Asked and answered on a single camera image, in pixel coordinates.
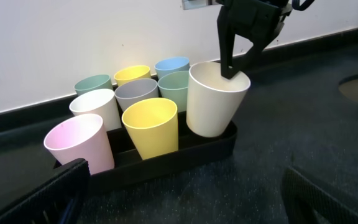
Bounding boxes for white cup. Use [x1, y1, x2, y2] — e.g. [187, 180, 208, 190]
[68, 88, 122, 132]

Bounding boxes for pink cup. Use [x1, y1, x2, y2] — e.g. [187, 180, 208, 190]
[43, 113, 116, 175]

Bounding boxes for yellow cup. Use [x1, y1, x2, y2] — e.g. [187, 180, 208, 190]
[113, 64, 152, 87]
[121, 97, 179, 161]

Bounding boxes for black tray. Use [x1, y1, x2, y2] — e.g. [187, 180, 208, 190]
[53, 110, 238, 197]

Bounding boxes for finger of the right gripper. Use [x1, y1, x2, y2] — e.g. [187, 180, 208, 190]
[216, 15, 242, 80]
[234, 35, 278, 75]

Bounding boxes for grey cup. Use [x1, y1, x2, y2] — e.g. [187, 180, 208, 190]
[114, 78, 160, 112]

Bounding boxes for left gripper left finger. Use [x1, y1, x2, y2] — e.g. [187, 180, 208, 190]
[0, 157, 91, 224]

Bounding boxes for cream cup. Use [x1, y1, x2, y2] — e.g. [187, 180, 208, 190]
[185, 61, 252, 138]

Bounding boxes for black cable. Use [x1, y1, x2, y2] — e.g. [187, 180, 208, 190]
[291, 0, 316, 12]

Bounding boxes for green cup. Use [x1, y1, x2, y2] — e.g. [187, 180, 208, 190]
[74, 73, 114, 96]
[157, 70, 190, 113]

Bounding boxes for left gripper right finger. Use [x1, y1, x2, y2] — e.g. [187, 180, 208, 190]
[280, 166, 358, 224]

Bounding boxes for blue cup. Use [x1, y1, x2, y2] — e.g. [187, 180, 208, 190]
[154, 56, 191, 79]

